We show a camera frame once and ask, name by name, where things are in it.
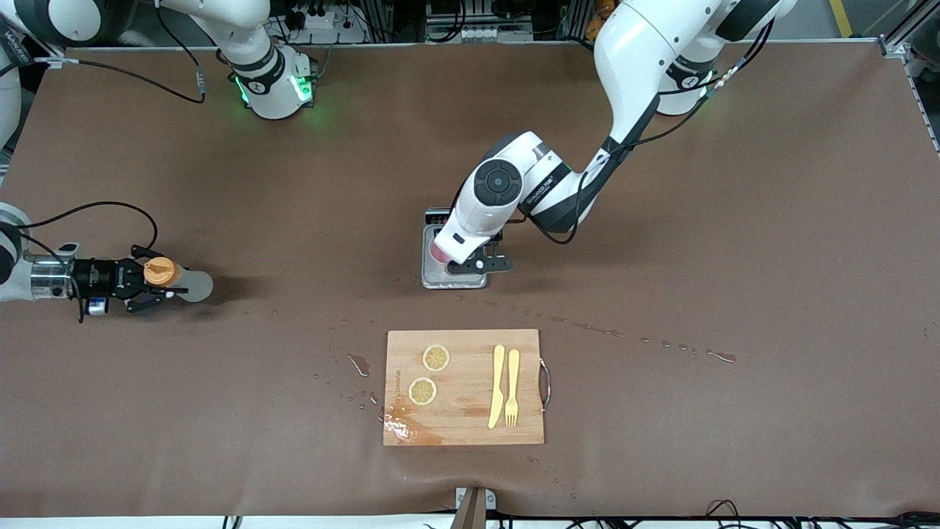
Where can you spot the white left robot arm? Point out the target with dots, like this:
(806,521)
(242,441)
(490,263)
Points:
(631,44)

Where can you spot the long white socket strip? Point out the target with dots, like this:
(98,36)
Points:
(485,33)

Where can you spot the orange snack packets pile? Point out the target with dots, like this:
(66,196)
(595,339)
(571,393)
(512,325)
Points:
(596,15)

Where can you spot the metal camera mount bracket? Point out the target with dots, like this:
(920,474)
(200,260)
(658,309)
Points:
(474,510)

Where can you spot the yellow plastic fork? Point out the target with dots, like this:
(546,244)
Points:
(512,375)

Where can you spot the pink plastic cup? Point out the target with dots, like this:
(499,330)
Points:
(438,254)

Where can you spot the sauce bottle with orange cap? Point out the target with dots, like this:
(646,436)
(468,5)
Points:
(192,285)

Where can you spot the lemon slice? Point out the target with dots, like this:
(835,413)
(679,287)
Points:
(422,391)
(436,358)

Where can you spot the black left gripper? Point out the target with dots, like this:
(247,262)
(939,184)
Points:
(498,237)

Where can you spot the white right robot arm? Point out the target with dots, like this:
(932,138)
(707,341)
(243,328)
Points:
(272,88)

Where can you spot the brown table cover mat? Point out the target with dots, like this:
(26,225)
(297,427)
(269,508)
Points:
(661,294)

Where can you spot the white power strip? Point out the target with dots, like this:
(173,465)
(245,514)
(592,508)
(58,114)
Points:
(330,22)

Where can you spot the yellow plastic knife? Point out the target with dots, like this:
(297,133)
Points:
(498,382)

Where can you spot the wooden cutting board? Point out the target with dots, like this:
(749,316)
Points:
(470,345)

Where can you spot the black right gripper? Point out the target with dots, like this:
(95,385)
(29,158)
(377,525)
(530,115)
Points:
(100,277)

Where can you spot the silver digital kitchen scale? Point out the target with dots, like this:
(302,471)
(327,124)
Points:
(470,281)

